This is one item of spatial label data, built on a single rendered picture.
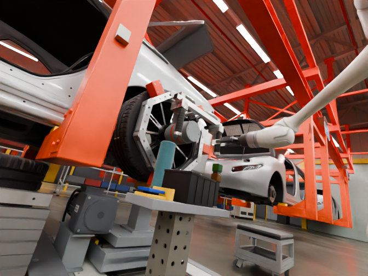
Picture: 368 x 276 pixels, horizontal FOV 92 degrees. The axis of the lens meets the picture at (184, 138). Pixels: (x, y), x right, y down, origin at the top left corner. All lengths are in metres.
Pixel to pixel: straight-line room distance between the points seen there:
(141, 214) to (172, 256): 0.55
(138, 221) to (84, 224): 0.35
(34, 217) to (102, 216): 0.28
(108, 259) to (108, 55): 0.92
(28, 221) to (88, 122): 0.39
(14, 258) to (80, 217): 0.24
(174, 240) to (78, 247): 0.52
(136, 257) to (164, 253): 0.42
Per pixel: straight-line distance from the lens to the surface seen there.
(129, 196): 0.68
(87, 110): 0.81
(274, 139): 0.94
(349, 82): 0.90
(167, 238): 0.70
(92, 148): 0.79
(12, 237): 0.87
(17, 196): 0.85
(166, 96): 1.17
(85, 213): 0.98
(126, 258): 1.09
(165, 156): 0.93
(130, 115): 1.08
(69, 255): 1.07
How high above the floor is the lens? 0.47
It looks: 18 degrees up
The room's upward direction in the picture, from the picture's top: 11 degrees clockwise
